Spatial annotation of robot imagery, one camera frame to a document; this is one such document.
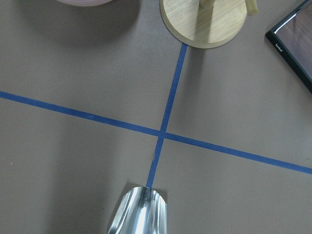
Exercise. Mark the metal ice scoop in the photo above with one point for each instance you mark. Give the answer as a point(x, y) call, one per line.
point(142, 210)

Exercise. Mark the pink bowl with ice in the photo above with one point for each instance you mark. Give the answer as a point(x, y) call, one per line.
point(85, 3)

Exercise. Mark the wooden mug tree stand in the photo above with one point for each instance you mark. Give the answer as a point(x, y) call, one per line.
point(206, 24)

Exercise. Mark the black tray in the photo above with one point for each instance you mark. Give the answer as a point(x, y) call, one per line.
point(292, 38)

